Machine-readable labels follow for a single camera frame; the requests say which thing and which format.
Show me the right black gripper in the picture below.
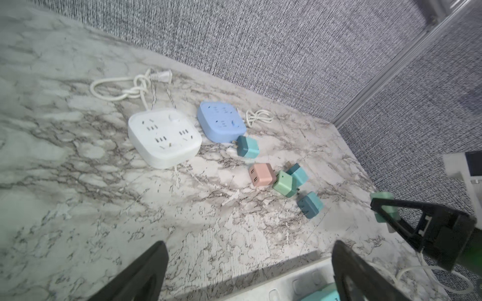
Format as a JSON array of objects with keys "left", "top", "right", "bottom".
[{"left": 370, "top": 198, "right": 482, "bottom": 272}]

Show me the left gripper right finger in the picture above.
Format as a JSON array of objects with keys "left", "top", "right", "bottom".
[{"left": 331, "top": 240, "right": 409, "bottom": 301}]

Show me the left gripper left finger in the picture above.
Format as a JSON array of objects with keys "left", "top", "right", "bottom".
[{"left": 90, "top": 241, "right": 169, "bottom": 300}]

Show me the teal adapter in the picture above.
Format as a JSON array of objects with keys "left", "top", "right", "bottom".
[
  {"left": 297, "top": 191, "right": 325, "bottom": 219},
  {"left": 286, "top": 163, "right": 309, "bottom": 188},
  {"left": 236, "top": 135, "right": 260, "bottom": 159},
  {"left": 300, "top": 283, "right": 340, "bottom": 301}
]

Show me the green adapter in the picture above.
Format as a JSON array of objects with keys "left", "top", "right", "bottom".
[
  {"left": 370, "top": 191, "right": 400, "bottom": 223},
  {"left": 273, "top": 171, "right": 297, "bottom": 198}
]

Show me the long white power strip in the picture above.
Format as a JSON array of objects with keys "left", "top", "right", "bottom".
[{"left": 221, "top": 257, "right": 335, "bottom": 300}]

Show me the pink plug adapter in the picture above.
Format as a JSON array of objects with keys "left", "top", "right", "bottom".
[{"left": 249, "top": 163, "right": 276, "bottom": 187}]

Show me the green adapter beside pink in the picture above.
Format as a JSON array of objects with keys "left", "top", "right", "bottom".
[{"left": 273, "top": 171, "right": 297, "bottom": 198}]

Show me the white square power strip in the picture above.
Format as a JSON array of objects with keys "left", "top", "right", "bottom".
[{"left": 128, "top": 109, "right": 202, "bottom": 169}]

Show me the blue square power strip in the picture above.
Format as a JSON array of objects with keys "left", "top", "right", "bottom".
[{"left": 197, "top": 102, "right": 247, "bottom": 143}]

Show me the white power strip cable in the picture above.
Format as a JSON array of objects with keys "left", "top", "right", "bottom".
[{"left": 370, "top": 251, "right": 476, "bottom": 295}]

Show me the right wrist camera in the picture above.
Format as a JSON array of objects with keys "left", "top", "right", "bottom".
[{"left": 443, "top": 153, "right": 481, "bottom": 229}]

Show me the white cable of blue strip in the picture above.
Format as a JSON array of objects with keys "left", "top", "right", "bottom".
[{"left": 244, "top": 108, "right": 274, "bottom": 128}]

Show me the aluminium enclosure frame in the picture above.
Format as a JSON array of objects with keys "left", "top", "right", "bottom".
[{"left": 331, "top": 1, "right": 475, "bottom": 128}]

